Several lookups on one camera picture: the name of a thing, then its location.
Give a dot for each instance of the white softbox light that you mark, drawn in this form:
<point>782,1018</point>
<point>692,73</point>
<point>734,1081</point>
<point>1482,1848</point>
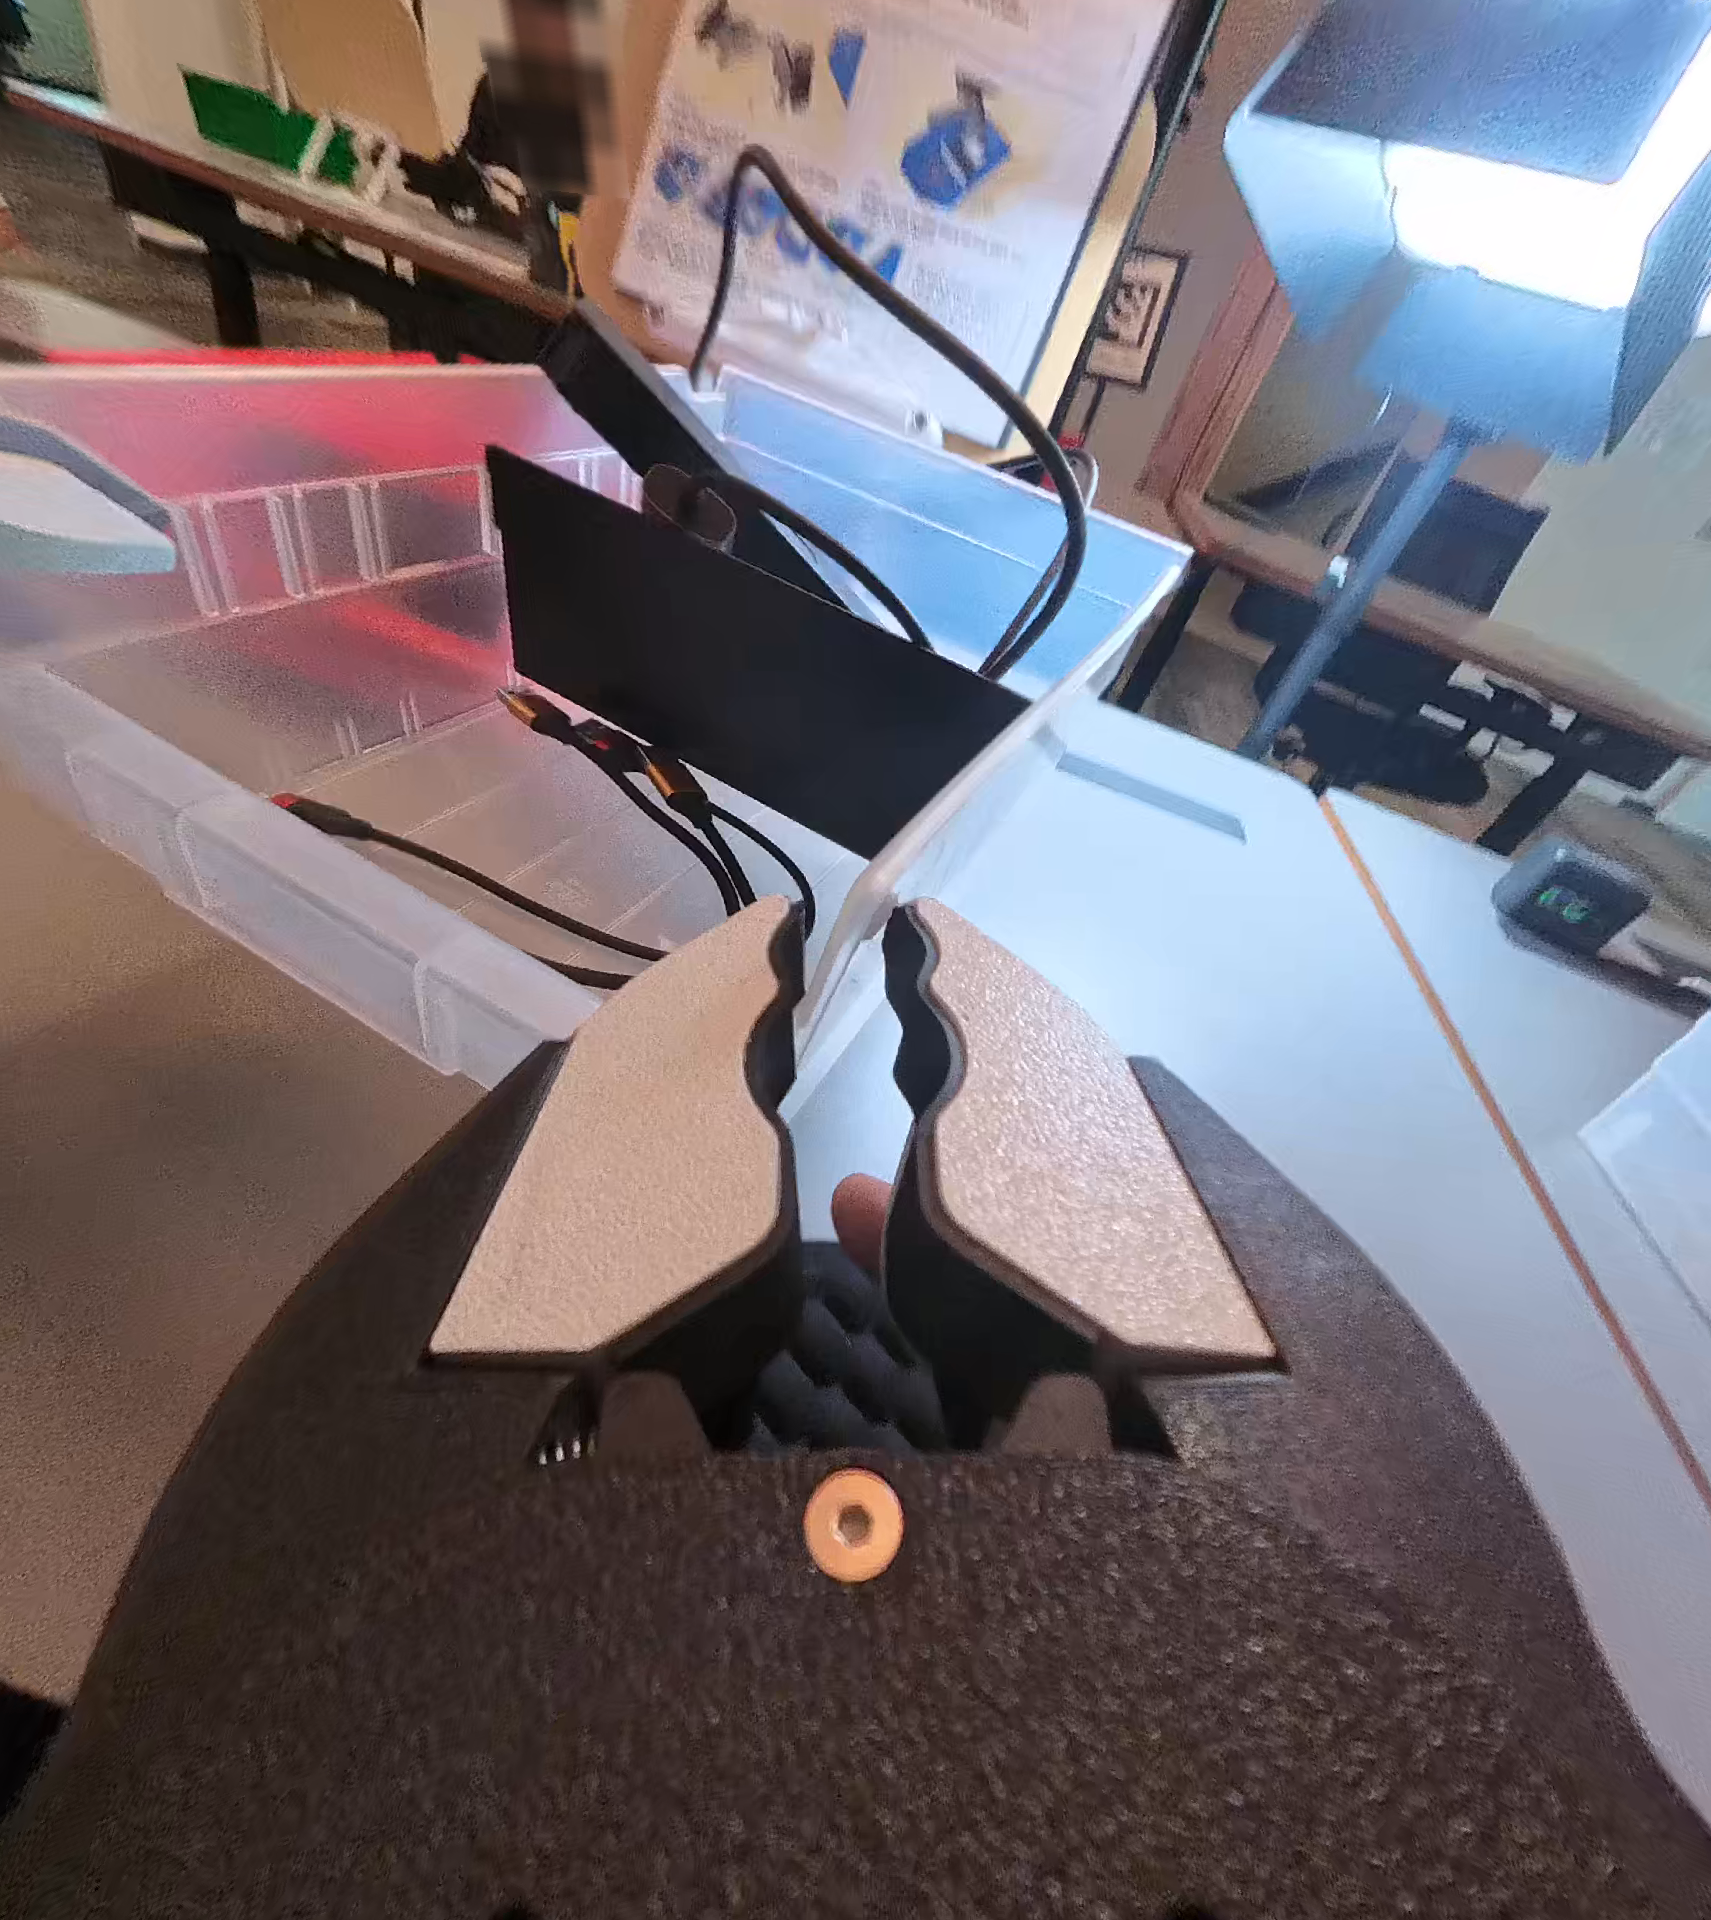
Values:
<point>1468,300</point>

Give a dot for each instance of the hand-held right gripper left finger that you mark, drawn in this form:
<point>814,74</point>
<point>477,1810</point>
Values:
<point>630,1184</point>

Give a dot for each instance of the green bin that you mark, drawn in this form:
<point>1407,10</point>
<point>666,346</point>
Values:
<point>253,129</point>

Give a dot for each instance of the clear plastic bin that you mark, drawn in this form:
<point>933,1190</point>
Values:
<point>344,630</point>

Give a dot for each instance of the long wooden table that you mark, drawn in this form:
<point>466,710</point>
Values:
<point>344,224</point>

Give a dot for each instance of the black usb hub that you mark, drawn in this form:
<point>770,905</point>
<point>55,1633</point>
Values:
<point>630,389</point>

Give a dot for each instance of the person's right hand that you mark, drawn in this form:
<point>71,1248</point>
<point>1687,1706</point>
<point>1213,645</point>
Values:
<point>862,1212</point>

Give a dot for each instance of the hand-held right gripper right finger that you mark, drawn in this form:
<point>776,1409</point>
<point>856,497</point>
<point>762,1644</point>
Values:
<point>1079,1184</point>

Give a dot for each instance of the grey metal pole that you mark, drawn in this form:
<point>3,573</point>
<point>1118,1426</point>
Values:
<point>1366,585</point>

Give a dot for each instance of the grey charger with green display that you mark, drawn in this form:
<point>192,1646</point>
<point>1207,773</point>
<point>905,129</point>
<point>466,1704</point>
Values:
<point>1567,900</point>

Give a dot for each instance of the cardboard box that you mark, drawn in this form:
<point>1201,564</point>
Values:
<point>360,68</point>

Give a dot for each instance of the wooden office table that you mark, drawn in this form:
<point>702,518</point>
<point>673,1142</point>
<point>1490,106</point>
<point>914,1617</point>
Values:
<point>1468,630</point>

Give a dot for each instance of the black framed sign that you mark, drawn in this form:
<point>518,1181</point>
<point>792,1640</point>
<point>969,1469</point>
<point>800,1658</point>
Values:
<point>1135,316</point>

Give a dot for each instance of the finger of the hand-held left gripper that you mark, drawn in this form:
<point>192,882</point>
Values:
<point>13,493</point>

